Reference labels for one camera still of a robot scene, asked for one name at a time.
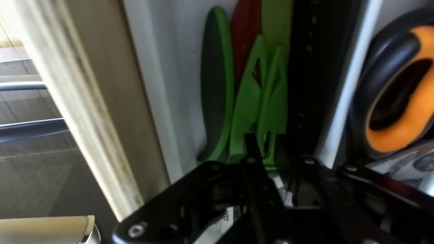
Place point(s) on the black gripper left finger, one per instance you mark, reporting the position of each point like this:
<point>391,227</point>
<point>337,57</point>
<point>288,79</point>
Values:
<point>198,208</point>

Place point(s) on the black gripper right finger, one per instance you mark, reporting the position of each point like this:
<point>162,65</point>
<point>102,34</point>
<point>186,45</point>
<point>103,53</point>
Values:
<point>361,212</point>

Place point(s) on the green plastic spatula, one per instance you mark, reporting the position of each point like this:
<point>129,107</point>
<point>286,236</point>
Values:
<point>246,103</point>

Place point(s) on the dark drawer with wooden sides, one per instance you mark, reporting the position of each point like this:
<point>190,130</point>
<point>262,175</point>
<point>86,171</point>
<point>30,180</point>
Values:
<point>109,99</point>

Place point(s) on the orange and black kitchen tool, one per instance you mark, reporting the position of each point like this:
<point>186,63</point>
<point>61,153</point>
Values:
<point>398,90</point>

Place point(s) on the dark green knife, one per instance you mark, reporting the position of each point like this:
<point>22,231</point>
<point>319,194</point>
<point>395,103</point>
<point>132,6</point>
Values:
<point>217,81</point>

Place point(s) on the bright green knife sheath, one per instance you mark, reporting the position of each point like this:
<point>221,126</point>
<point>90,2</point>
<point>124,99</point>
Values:
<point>276,103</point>

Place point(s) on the white plastic organizer tray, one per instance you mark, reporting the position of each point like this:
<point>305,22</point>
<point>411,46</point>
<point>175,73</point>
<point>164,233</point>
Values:
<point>171,81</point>

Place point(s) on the long black utensil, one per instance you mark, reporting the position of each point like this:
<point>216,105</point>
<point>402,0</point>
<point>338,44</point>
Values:
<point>320,68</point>

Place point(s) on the red knife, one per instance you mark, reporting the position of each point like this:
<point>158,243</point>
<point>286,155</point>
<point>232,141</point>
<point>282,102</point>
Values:
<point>244,31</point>

